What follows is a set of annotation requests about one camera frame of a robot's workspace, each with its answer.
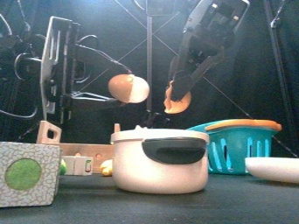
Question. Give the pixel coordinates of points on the orange and white ball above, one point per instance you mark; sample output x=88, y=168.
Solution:
x=128, y=88

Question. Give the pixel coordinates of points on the small white toy carton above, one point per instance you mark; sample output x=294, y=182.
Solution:
x=79, y=165

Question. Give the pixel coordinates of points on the yellow toy lemon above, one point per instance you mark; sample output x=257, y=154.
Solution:
x=107, y=168

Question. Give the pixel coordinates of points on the patterned box with green circle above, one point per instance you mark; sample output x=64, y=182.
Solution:
x=27, y=175

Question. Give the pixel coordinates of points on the black slanted frame pole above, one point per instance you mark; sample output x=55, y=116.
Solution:
x=281, y=75

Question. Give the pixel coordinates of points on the vertical metal frame pole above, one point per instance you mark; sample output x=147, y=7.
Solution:
x=148, y=64

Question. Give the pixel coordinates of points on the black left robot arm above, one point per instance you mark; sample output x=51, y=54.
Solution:
x=18, y=58

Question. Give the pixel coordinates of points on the white bowl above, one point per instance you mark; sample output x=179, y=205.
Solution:
x=274, y=169

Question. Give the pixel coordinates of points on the eggshell half with orange inside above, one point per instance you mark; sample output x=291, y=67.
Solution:
x=179, y=106

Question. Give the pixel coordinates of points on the green toy fruit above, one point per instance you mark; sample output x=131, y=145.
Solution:
x=63, y=167

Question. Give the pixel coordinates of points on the white jagged toy piece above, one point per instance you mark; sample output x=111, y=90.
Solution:
x=140, y=127

